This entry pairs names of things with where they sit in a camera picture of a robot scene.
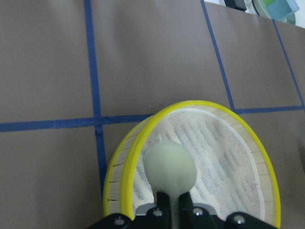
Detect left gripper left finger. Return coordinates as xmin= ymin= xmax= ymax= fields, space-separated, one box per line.
xmin=89 ymin=192 xmax=172 ymax=229

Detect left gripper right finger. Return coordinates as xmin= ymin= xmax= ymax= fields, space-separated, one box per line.
xmin=178 ymin=192 xmax=275 ymax=229

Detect pale green bun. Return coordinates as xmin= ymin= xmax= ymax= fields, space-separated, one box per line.
xmin=142 ymin=140 xmax=197 ymax=229

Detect green bowl with sponges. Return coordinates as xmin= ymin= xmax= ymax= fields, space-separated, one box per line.
xmin=252 ymin=0 xmax=300 ymax=25

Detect blue sponge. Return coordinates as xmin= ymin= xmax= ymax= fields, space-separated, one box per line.
xmin=264 ymin=0 xmax=300 ymax=21

